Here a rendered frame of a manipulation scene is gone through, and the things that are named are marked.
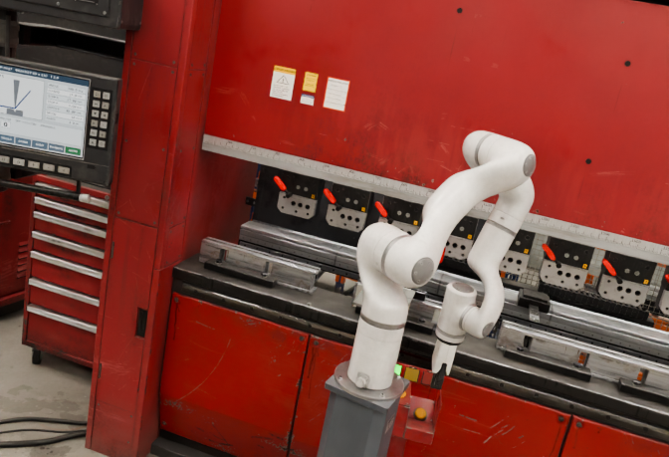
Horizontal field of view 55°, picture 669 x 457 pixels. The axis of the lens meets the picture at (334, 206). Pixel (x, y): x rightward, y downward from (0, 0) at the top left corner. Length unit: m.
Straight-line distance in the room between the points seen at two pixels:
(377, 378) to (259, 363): 0.98
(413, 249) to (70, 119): 1.26
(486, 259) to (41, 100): 1.49
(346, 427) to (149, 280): 1.12
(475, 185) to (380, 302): 0.38
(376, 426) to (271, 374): 0.94
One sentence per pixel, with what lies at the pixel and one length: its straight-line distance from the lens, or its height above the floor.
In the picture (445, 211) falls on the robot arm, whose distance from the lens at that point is 1.63.
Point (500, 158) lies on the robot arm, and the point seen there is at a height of 1.64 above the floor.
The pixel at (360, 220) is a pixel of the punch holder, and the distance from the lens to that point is 2.39.
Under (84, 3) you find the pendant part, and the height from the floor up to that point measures 1.81.
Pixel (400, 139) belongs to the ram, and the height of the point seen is 1.55.
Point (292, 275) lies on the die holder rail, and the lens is 2.56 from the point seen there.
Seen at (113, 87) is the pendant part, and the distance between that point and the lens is 2.22.
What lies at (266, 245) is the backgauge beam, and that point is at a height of 0.93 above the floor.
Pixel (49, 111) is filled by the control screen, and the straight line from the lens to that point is 2.31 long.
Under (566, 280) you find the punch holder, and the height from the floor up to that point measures 1.20.
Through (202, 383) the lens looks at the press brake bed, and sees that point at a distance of 2.76.
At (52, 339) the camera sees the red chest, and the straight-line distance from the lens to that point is 3.47.
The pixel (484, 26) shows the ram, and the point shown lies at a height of 1.98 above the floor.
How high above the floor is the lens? 1.86
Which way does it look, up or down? 15 degrees down
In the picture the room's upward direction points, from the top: 11 degrees clockwise
